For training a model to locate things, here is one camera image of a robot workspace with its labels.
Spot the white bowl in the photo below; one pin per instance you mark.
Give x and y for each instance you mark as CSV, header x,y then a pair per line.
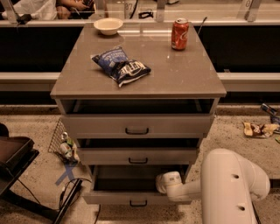
x,y
108,26

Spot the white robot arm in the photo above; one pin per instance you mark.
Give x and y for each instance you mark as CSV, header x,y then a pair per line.
x,y
229,184

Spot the white green bottle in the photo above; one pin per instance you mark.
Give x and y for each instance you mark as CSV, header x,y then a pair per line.
x,y
68,148

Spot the brown snack wrapper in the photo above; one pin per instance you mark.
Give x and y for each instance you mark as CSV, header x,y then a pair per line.
x,y
259,130

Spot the black stand base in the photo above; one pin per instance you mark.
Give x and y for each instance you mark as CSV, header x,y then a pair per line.
x,y
16,154

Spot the wire mesh basket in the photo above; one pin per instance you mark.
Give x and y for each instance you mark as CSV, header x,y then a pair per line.
x,y
56,139

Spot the blue snack packet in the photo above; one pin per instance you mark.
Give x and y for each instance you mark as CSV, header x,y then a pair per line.
x,y
272,113

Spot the grey drawer cabinet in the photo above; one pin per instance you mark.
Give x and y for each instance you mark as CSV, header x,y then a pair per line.
x,y
180,83

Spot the orange soda can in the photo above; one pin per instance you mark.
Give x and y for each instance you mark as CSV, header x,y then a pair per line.
x,y
179,34

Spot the black floor bar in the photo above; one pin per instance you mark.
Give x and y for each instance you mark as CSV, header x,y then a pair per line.
x,y
256,214

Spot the grey drawer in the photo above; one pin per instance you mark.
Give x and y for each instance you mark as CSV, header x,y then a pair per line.
x,y
130,185
137,126
137,156

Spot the grey middle drawer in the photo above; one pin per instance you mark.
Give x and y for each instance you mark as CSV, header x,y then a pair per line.
x,y
137,156

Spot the black bar left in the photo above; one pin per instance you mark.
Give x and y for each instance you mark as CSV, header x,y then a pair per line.
x,y
67,203

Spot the grey top drawer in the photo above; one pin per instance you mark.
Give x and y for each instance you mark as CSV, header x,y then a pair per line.
x,y
137,126

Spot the grey bottom drawer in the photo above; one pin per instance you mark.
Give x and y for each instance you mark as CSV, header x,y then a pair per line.
x,y
130,185

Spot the blue kettle chips bag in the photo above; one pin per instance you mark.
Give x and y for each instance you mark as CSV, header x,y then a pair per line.
x,y
116,64

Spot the person in background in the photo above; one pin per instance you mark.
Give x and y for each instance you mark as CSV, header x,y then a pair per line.
x,y
75,9

